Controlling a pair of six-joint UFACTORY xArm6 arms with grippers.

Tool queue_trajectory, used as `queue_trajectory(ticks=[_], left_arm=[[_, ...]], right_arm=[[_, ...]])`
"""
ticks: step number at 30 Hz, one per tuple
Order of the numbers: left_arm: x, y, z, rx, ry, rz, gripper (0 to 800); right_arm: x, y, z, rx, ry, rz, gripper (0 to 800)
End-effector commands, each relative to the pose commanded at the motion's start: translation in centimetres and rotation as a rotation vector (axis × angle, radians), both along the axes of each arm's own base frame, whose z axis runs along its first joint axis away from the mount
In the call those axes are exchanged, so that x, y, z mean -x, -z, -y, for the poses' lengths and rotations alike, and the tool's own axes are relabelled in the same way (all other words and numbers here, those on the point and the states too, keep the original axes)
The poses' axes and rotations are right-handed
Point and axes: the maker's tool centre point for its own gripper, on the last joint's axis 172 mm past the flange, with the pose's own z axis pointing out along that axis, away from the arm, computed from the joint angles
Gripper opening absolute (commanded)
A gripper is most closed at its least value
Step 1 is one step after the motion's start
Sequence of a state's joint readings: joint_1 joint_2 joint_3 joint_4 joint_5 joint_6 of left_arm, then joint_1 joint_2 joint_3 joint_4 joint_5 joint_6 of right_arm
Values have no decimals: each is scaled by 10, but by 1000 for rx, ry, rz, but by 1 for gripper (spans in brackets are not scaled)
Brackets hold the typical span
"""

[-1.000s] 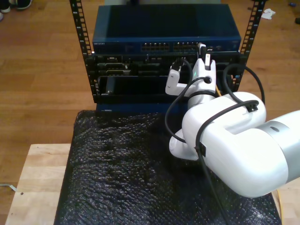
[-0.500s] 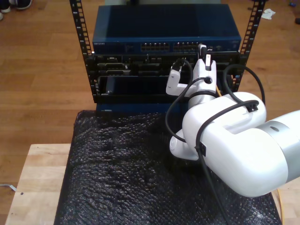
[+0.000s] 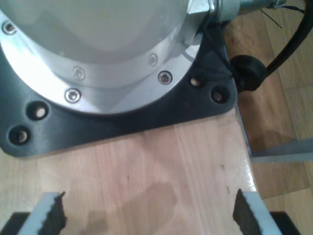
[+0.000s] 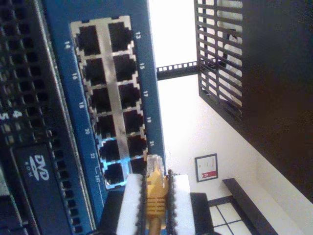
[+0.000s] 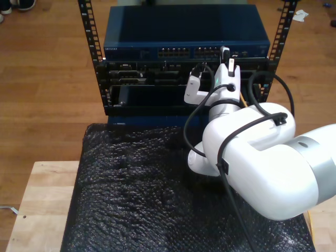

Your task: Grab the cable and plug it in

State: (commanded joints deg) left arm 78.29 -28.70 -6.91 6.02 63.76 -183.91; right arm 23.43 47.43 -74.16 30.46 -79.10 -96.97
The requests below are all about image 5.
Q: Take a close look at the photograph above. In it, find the black rack server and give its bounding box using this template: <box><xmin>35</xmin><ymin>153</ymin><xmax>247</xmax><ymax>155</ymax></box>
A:
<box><xmin>96</xmin><ymin>59</ymin><xmax>276</xmax><ymax>87</ymax></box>

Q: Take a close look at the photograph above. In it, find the low blue rack unit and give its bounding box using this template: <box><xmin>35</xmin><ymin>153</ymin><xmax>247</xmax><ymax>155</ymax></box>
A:
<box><xmin>107</xmin><ymin>115</ymin><xmax>211</xmax><ymax>128</ymax></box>

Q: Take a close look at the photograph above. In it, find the crumpled white paper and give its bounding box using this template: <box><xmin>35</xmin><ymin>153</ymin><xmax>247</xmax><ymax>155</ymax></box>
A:
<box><xmin>292</xmin><ymin>9</ymin><xmax>310</xmax><ymax>23</ymax></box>

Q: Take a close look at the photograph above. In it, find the black equipment rack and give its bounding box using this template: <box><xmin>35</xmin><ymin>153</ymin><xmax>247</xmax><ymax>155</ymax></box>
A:
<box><xmin>77</xmin><ymin>0</ymin><xmax>299</xmax><ymax>118</ymax></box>

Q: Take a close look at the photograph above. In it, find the black bubble mat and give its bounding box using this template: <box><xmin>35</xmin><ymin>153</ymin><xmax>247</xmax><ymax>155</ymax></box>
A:
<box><xmin>60</xmin><ymin>122</ymin><xmax>316</xmax><ymax>252</ymax></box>

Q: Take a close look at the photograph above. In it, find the person's dark shoe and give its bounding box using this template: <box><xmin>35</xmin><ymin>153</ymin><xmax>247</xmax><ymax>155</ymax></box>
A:
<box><xmin>17</xmin><ymin>0</ymin><xmax>37</xmax><ymax>11</ymax></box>
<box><xmin>0</xmin><ymin>0</ymin><xmax>13</xmax><ymax>15</ymax></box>

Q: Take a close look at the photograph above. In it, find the black camera cable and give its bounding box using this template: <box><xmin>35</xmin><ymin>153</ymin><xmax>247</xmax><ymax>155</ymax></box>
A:
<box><xmin>183</xmin><ymin>62</ymin><xmax>237</xmax><ymax>158</ymax></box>

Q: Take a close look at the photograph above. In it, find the blue network switch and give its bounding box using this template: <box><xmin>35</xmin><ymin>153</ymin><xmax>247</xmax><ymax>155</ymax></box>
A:
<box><xmin>103</xmin><ymin>4</ymin><xmax>271</xmax><ymax>62</ymax></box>

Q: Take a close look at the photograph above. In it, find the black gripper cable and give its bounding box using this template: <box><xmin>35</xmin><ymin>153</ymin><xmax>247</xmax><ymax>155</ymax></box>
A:
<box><xmin>215</xmin><ymin>72</ymin><xmax>296</xmax><ymax>252</ymax></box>

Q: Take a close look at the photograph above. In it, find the grey flat strap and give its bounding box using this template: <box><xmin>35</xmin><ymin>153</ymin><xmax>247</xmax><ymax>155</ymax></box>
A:
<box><xmin>0</xmin><ymin>206</ymin><xmax>19</xmax><ymax>215</ymax></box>

